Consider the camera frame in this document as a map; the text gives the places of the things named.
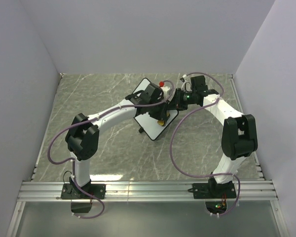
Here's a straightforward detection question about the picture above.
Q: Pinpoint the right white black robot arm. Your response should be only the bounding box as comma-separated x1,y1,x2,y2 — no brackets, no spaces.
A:
171,89,258,198

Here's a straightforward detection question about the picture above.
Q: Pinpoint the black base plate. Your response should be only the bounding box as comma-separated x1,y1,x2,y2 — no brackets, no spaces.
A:
188,181,237,199
60,183,106,199

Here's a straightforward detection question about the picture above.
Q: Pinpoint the yellow bone-shaped eraser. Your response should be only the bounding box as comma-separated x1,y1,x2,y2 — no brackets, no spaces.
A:
157,120,166,126

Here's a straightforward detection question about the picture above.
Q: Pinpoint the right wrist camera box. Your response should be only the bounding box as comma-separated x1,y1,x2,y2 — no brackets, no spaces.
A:
190,75,208,93

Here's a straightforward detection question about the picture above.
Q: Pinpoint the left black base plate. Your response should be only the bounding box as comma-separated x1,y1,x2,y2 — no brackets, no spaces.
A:
60,183,106,199

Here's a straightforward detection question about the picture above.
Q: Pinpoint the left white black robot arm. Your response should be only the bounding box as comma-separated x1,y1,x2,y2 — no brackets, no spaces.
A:
65,96,178,198

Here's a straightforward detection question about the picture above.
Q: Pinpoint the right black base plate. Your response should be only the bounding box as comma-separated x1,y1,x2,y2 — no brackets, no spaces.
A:
188,181,237,199

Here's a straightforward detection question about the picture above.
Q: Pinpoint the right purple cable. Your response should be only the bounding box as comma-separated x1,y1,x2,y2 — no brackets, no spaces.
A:
169,72,241,218

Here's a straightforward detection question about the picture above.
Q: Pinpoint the aluminium mounting rail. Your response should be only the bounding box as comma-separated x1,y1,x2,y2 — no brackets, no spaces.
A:
17,180,278,202

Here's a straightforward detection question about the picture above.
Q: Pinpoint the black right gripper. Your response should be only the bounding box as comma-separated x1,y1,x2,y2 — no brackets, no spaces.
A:
168,88,196,112

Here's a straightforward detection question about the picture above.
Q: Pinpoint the purple cable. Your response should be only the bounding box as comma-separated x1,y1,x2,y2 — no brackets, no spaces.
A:
169,72,241,218
47,79,175,220

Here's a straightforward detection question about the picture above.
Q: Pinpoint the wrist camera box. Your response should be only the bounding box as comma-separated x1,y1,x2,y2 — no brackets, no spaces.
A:
142,81,173,104
190,75,208,93

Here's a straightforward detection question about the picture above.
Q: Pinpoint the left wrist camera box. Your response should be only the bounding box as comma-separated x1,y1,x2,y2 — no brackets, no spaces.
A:
142,81,173,104

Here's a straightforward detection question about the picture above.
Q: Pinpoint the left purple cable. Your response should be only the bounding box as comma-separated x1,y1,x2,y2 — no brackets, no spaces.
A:
47,79,175,220

